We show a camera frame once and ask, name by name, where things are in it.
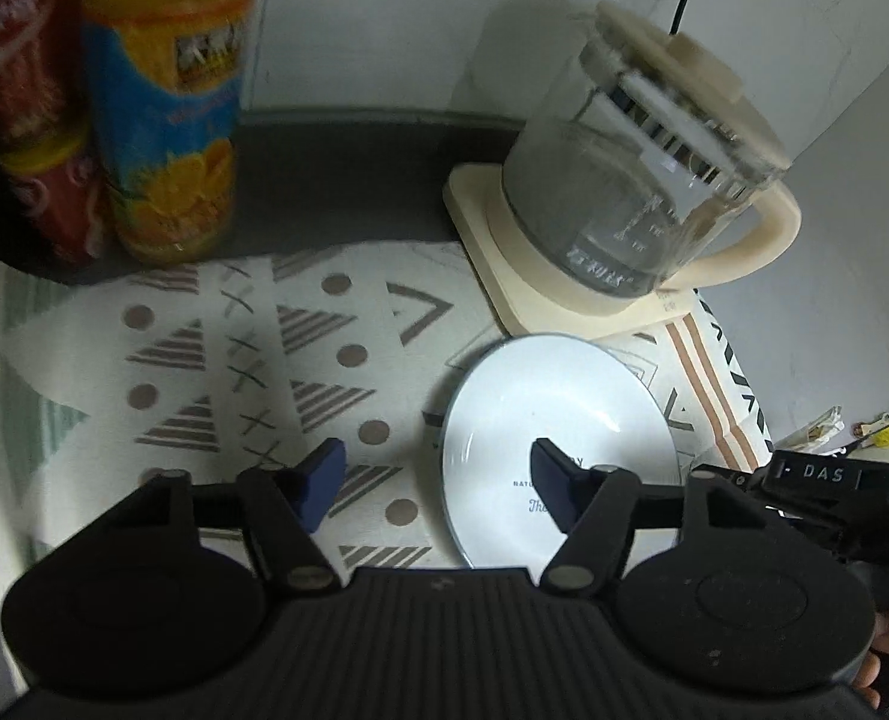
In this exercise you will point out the white plate blue rim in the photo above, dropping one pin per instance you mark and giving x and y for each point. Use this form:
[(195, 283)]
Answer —
[(564, 405)]

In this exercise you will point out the glass electric kettle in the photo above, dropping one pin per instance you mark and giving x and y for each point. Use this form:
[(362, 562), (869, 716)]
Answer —
[(639, 165)]

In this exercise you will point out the orange juice bottle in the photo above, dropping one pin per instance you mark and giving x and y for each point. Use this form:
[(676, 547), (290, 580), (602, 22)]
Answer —
[(167, 127)]

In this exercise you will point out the red drink can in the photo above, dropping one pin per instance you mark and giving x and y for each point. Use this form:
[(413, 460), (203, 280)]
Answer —
[(24, 67), (58, 202)]

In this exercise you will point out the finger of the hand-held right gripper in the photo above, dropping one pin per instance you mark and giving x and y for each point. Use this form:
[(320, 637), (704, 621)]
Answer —
[(744, 481)]

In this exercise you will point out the patterned fringed mat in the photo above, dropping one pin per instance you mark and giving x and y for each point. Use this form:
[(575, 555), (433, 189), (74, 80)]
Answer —
[(189, 390)]

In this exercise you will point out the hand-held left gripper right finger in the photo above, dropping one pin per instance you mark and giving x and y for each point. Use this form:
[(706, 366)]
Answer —
[(553, 484)]

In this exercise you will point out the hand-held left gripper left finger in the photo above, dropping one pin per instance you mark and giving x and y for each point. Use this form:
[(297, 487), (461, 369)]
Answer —
[(321, 481)]

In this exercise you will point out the cream kettle base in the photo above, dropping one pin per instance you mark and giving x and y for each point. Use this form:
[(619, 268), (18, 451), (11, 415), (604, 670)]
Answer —
[(489, 232)]

